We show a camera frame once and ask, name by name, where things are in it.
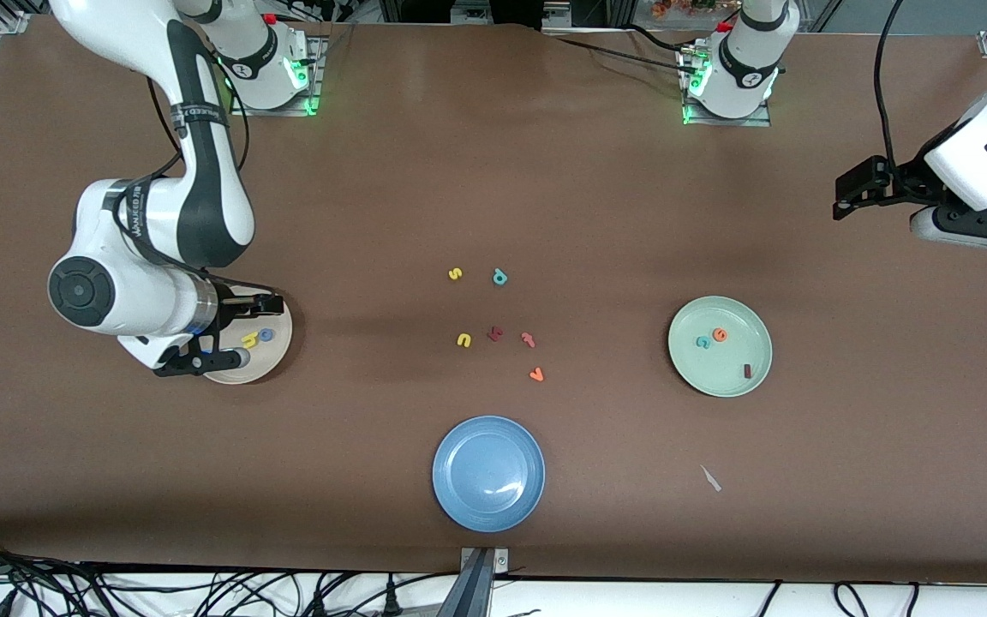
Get beige round plate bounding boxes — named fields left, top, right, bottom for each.
left=200, top=296, right=294, bottom=385

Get green round plate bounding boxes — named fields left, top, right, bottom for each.
left=667, top=296, right=774, bottom=398

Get orange dried flowers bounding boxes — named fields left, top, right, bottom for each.
left=652, top=0, right=717, bottom=20

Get blue round plate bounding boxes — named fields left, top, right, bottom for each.
left=432, top=416, right=546, bottom=533

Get grey metal box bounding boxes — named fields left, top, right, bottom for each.
left=451, top=0, right=571, bottom=26

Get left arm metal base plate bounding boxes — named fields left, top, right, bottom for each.
left=680, top=43, right=774, bottom=128

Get long black right arm cable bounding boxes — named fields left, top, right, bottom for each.
left=146, top=75, right=251, bottom=174

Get black cable on table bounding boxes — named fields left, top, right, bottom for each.
left=545, top=34, right=691, bottom=75
left=620, top=24, right=693, bottom=56

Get metal mount bracket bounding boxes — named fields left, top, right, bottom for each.
left=460, top=547, right=510, bottom=575

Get black mount pole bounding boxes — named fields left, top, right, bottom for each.
left=438, top=548, right=494, bottom=617

